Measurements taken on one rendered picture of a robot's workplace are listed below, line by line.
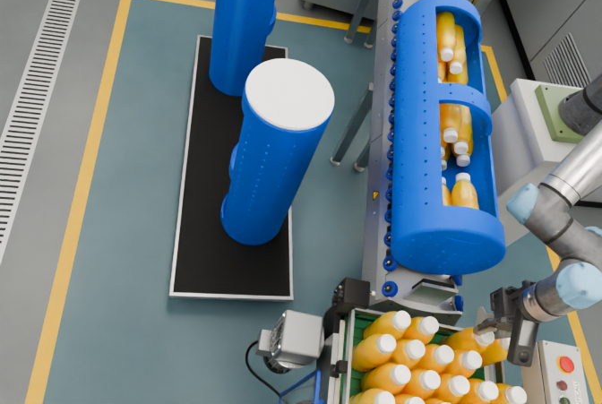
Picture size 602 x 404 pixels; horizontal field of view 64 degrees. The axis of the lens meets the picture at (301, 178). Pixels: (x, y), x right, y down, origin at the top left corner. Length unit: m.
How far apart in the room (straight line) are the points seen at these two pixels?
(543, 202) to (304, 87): 0.79
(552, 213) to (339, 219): 1.57
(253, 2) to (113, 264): 1.29
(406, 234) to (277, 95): 0.58
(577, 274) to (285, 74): 0.97
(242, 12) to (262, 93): 0.79
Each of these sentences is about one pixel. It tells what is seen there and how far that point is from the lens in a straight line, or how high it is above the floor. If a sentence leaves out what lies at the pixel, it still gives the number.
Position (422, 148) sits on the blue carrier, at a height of 1.19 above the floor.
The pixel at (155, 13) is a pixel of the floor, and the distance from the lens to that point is 3.21.
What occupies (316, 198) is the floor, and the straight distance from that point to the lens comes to 2.52.
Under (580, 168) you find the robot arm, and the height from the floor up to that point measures 1.48.
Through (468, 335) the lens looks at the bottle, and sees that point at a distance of 1.31.
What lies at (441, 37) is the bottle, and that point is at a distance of 1.69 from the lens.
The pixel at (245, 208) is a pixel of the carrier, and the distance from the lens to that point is 1.88.
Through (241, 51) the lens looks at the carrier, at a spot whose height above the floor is 0.48.
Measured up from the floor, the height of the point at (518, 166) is 1.03.
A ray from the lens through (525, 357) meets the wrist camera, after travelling 1.16.
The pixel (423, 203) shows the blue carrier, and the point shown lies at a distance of 1.23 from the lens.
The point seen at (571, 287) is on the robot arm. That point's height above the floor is 1.43.
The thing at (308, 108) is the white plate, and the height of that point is 1.04.
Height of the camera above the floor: 2.14
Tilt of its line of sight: 57 degrees down
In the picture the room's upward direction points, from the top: 24 degrees clockwise
